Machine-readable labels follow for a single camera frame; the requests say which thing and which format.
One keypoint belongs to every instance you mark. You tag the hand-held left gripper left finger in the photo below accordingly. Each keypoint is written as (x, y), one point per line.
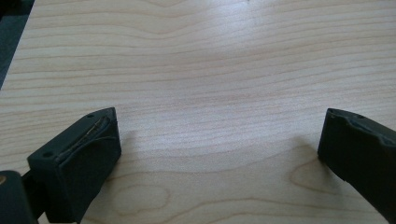
(77, 168)

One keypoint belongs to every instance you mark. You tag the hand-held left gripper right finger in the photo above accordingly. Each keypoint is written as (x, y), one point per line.
(361, 149)

